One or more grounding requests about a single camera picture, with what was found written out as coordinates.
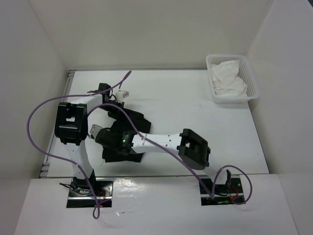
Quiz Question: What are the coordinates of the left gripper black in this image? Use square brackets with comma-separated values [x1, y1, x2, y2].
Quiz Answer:
[99, 99, 125, 122]

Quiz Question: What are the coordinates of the black pleated skirt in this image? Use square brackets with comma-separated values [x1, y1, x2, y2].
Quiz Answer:
[102, 108, 152, 163]

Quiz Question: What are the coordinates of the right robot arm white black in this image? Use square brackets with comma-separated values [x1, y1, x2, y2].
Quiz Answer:
[90, 124, 231, 192]

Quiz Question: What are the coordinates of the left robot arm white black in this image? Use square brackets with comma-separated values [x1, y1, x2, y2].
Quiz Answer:
[54, 83, 129, 196]

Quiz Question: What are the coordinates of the white cloth in basket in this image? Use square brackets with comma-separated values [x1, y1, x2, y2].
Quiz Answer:
[210, 60, 247, 97]

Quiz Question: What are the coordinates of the white plastic basket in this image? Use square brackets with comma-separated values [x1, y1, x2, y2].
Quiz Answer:
[206, 54, 260, 103]

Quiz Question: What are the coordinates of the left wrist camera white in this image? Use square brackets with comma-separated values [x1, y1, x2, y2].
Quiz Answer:
[115, 90, 129, 103]

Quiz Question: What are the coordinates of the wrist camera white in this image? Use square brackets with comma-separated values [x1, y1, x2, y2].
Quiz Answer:
[115, 90, 129, 103]
[90, 124, 102, 139]

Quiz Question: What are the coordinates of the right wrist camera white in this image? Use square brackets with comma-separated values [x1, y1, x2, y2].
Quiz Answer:
[90, 124, 102, 139]

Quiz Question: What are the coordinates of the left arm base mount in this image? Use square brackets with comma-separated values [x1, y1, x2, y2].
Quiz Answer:
[59, 180, 113, 208]

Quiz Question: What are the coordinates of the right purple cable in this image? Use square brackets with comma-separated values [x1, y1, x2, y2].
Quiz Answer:
[86, 103, 254, 205]

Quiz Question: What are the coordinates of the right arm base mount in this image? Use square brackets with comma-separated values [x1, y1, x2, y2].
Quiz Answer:
[199, 176, 245, 206]

